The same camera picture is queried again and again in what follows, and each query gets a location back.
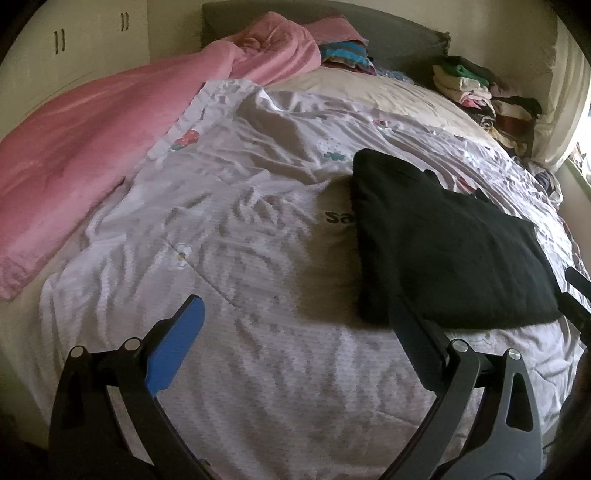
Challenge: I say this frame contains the pink folded towel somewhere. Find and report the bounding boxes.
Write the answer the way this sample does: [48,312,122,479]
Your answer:
[306,16,369,48]

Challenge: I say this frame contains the pink blanket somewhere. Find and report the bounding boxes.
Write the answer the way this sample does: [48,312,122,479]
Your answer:
[0,11,322,302]

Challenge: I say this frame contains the stack of folded clothes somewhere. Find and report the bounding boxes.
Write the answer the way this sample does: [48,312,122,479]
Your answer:
[431,55,544,154]

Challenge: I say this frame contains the white curtain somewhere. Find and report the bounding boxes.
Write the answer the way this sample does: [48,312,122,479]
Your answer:
[530,18,591,168]

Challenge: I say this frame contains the beige bed sheet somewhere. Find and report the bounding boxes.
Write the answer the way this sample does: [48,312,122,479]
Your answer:
[268,66,486,136]

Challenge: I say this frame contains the pile of striped folded clothes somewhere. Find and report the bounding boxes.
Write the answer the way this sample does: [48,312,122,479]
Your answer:
[318,41,378,75]

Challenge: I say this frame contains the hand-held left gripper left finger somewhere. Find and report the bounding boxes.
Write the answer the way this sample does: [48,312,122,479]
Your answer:
[48,294,218,480]

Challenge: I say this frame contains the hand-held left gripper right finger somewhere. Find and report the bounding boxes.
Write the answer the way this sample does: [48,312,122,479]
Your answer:
[382,295,544,480]

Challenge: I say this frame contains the white floral quilt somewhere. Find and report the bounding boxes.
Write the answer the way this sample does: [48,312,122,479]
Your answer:
[39,78,591,480]

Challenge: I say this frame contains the grey headboard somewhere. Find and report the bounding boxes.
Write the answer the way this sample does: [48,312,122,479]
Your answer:
[202,0,452,89]

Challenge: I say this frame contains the window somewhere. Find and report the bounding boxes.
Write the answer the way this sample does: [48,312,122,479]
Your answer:
[571,136,591,178]

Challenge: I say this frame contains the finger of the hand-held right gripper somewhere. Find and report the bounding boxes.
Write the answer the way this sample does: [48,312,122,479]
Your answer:
[564,266,591,297]
[558,292,591,334]

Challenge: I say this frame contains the dark patterned cloth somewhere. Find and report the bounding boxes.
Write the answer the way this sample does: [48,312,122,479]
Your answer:
[534,167,565,206]

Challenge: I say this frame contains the cream wardrobe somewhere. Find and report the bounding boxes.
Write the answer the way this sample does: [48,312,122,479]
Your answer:
[0,0,154,139]

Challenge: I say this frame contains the black pants with patches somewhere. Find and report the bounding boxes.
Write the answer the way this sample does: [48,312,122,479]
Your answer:
[351,148,562,330]

